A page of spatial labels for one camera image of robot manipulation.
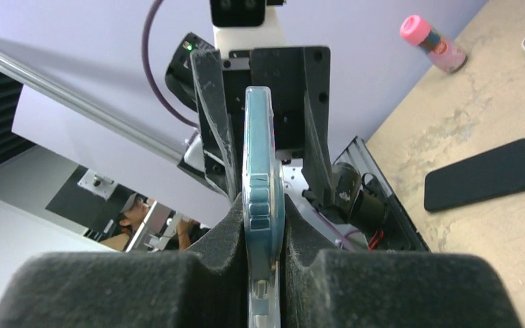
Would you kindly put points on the person with grey cap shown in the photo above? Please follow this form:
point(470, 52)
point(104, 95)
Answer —
point(131, 217)

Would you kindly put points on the black phone lower left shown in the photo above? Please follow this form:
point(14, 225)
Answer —
point(494, 173)

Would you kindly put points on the black phone with case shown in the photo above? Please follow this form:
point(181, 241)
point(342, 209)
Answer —
point(263, 209)

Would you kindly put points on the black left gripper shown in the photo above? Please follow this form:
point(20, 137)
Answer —
point(299, 82)

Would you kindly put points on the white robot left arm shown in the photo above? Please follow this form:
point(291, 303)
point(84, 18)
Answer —
point(179, 81)

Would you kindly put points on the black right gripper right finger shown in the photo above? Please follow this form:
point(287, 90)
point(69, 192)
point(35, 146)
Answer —
point(323, 286)

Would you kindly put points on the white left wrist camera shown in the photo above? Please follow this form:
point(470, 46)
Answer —
point(243, 25)

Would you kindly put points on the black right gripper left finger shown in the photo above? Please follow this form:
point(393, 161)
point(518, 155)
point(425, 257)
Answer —
point(202, 286)

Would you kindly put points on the pink capped small bottle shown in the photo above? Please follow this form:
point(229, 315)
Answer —
point(442, 51)

